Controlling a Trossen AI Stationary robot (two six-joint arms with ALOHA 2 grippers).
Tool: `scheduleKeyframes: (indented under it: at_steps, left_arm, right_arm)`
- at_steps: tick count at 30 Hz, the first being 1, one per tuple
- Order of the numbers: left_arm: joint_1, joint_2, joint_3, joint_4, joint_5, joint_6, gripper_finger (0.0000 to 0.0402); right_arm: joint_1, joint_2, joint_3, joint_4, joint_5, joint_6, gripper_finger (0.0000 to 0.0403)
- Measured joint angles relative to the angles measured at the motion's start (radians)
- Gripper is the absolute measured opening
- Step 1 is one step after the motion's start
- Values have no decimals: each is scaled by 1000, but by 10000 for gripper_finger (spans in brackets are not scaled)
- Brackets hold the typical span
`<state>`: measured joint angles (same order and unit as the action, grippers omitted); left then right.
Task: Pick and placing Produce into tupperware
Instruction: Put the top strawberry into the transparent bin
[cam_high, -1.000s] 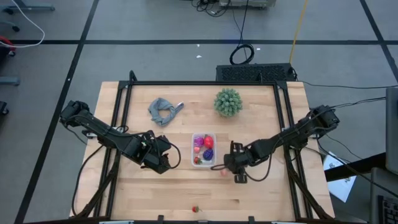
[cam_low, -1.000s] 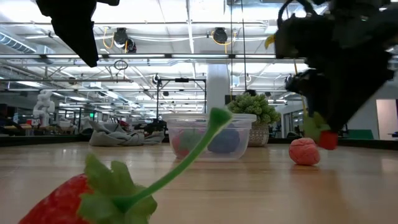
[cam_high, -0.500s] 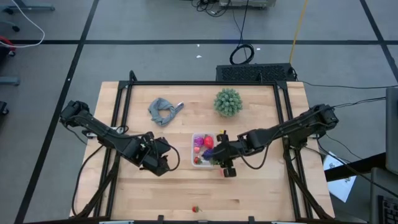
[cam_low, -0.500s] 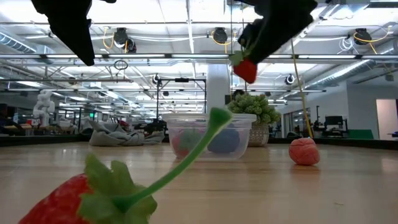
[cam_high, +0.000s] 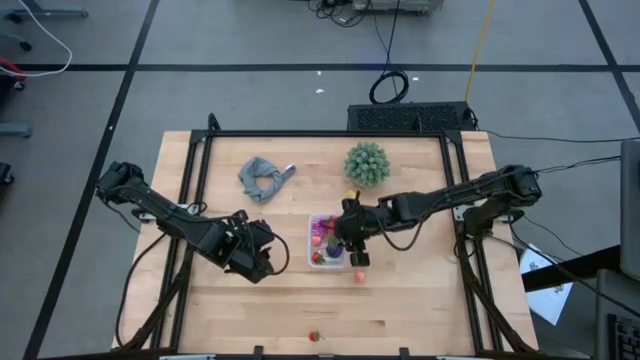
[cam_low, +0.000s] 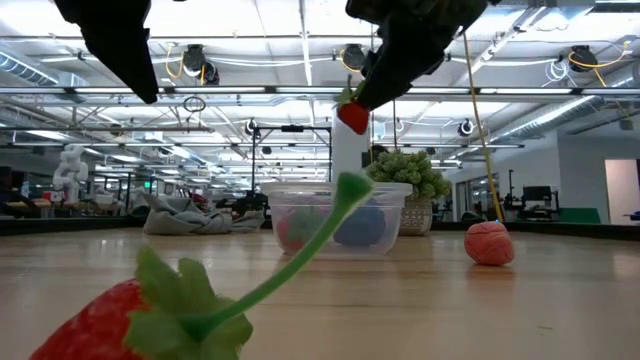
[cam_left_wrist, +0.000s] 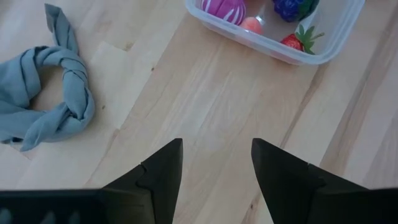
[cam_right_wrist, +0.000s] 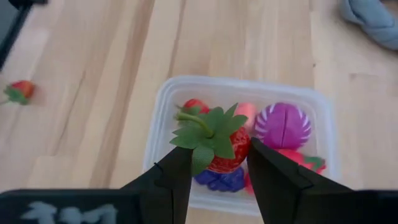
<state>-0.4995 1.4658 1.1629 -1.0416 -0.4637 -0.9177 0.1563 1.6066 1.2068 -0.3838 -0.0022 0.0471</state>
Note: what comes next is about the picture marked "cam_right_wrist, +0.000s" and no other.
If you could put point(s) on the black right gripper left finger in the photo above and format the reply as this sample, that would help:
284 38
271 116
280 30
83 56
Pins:
168 186

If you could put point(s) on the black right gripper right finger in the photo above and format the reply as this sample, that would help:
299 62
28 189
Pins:
286 193

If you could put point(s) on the red toy dragon fruit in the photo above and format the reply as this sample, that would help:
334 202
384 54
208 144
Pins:
295 157

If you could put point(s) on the blue toy grapes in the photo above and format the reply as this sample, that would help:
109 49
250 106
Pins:
220 182

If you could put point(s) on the purple toy cabbage ball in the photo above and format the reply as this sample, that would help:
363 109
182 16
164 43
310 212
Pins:
280 127

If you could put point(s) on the red toy strawberry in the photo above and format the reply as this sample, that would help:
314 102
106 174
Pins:
230 155
196 104
23 88

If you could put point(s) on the pink toy lychee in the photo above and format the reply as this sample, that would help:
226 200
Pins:
247 112

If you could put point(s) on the clear plastic tupperware container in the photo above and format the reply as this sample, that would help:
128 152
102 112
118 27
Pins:
217 90

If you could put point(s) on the grey crumpled cloth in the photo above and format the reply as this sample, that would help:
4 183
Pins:
370 18

